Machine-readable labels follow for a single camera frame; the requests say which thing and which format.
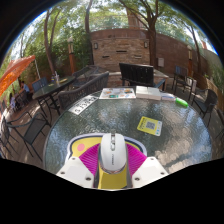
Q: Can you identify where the black wicker chair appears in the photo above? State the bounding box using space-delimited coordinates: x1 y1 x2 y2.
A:
71 64 101 89
57 70 110 111

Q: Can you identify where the wooden lamp post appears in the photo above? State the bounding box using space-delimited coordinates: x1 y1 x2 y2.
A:
67 36 76 76
187 44 195 78

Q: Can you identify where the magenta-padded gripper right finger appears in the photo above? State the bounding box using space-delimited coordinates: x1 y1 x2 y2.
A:
125 143 169 190

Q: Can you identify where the thin white booklet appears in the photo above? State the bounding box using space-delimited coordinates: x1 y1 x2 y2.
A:
160 92 177 102

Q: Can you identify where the green plastic bottle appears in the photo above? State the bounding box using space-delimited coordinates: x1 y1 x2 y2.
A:
174 97 190 108

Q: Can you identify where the blue patio chair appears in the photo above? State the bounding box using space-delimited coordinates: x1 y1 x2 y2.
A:
31 77 49 94

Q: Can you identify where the dark round patio table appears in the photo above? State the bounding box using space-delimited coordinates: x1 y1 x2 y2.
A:
32 75 76 116

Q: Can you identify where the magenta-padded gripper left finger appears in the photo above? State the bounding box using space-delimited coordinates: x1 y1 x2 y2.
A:
55 143 102 190

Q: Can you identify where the orange patio umbrella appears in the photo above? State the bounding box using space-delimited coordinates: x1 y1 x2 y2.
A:
0 54 37 98

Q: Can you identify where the yellow square card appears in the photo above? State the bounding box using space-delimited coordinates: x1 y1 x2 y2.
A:
136 115 164 137

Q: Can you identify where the black metal patio chair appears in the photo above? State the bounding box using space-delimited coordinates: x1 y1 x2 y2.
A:
214 108 224 141

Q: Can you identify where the black slatted lounge chair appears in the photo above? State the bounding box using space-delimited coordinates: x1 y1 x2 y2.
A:
118 62 167 92

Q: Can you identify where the white computer mouse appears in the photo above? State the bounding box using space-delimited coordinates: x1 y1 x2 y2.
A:
98 132 129 175

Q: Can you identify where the dark metal garden chair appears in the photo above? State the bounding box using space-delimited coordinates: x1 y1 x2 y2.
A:
172 65 189 96

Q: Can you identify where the slim tree trunk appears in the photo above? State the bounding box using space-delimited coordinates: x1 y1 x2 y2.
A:
83 0 97 65

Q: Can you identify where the white number placard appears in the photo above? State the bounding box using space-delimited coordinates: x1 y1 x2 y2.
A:
67 94 99 116

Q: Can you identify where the forked tree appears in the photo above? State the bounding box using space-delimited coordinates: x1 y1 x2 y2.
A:
116 0 174 68

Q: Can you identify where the black metal armchair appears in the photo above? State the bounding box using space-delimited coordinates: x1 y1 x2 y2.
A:
6 111 52 161

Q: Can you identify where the person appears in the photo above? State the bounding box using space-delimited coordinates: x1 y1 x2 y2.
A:
19 81 31 101

